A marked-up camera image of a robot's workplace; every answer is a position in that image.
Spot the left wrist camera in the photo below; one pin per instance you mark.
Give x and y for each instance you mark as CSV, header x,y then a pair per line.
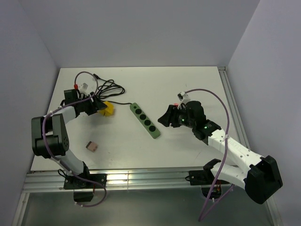
x,y
82,89

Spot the brown plug adapter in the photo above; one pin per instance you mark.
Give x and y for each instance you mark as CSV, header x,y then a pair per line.
x,y
92,146

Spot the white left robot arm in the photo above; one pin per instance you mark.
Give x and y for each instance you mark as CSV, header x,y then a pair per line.
x,y
50,139

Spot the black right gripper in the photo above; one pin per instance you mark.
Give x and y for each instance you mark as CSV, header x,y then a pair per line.
x,y
170,116

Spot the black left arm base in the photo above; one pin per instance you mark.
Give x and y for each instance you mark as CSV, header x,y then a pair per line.
x,y
83,191

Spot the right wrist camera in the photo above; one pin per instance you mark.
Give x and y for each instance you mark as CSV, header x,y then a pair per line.
x,y
183,98

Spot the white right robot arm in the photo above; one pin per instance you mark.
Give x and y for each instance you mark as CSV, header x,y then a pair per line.
x,y
259,176

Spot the yellow plug adapter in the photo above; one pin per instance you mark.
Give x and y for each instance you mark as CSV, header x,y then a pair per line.
x,y
109,110

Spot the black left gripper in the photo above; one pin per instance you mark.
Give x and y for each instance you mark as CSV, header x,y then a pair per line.
x,y
96,106

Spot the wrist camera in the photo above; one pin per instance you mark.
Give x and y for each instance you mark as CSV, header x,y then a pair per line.
x,y
183,98
82,89

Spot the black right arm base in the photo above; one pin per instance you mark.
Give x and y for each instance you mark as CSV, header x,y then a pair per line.
x,y
200,177

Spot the green power strip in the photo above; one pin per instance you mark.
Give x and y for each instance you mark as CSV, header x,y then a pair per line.
x,y
145,121

